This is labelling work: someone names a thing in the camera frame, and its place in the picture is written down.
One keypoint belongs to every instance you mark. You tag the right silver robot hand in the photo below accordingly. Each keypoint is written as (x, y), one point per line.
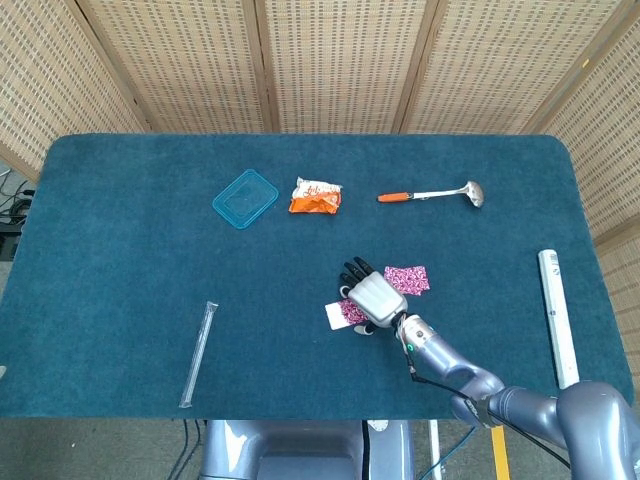
(377, 300)

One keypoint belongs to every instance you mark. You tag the pink patterned packet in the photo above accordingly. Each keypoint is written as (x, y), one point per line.
(412, 280)

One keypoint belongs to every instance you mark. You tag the white card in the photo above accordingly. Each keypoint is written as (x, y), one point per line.
(334, 315)

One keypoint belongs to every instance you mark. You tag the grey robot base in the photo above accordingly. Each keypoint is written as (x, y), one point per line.
(300, 450)

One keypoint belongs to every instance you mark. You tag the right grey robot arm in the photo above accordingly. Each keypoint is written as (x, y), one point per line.
(450, 360)

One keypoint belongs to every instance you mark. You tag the blue transparent plastic lid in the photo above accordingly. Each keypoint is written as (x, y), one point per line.
(245, 200)

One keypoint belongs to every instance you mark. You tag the white rectangular bar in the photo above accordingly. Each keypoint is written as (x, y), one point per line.
(555, 295)

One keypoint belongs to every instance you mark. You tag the crumpled orange snack bag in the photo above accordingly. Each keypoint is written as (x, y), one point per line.
(315, 204)

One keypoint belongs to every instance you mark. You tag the white pole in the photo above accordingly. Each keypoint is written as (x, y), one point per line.
(434, 440)

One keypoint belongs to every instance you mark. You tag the clear wrapped drinking straw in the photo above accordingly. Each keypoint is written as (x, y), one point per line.
(200, 350)

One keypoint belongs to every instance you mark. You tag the blue carpet table cover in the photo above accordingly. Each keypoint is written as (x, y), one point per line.
(150, 275)

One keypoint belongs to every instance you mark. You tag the woven bamboo folding screen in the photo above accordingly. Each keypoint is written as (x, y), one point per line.
(340, 65)

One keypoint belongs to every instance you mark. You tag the black device box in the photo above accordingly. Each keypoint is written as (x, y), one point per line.
(7, 245)

